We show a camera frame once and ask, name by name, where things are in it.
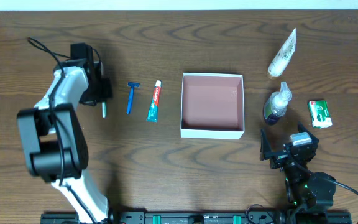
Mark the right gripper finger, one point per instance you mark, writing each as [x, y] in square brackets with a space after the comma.
[302, 129]
[265, 148]

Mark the white box pink interior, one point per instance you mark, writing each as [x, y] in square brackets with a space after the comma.
[212, 106]

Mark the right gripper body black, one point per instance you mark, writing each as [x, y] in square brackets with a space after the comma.
[282, 154]

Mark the green toothbrush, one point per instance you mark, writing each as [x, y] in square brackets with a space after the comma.
[104, 110]

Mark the blue disposable razor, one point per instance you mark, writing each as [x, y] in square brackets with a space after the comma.
[133, 86]

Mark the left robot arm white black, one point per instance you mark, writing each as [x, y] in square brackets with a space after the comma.
[53, 143]

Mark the Colgate toothpaste tube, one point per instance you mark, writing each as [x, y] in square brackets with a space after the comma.
[153, 109]

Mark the clear pump soap bottle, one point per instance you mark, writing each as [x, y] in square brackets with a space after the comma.
[276, 106]

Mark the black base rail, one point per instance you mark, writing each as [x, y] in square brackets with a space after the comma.
[253, 216]

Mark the white lotion tube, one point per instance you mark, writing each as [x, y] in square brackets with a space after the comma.
[283, 57]

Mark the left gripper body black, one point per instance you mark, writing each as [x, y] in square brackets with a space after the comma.
[103, 93]

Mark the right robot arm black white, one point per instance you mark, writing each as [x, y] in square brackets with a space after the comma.
[310, 193]

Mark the green soap bar pack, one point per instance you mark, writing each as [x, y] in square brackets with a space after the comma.
[319, 112]

